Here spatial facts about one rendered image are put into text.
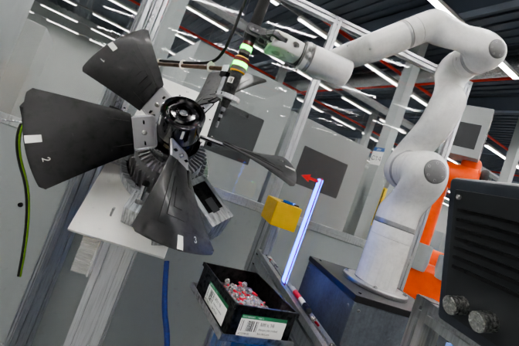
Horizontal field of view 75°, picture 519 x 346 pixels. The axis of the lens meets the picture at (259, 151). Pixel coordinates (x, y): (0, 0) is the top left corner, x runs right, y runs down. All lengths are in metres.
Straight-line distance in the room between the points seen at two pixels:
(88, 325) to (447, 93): 1.25
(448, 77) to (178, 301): 1.49
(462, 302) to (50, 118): 0.84
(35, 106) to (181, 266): 1.11
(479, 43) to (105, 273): 1.25
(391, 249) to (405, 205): 0.13
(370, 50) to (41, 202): 1.49
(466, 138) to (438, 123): 3.55
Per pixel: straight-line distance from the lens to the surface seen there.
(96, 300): 1.17
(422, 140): 1.16
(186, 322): 1.88
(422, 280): 4.48
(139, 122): 0.93
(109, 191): 1.08
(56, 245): 1.67
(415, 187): 1.03
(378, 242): 1.07
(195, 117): 0.92
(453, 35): 1.20
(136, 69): 1.07
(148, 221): 0.74
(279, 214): 1.25
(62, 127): 0.90
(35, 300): 1.76
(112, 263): 1.13
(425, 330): 0.60
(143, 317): 1.87
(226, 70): 1.01
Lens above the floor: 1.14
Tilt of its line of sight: 3 degrees up
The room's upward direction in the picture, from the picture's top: 20 degrees clockwise
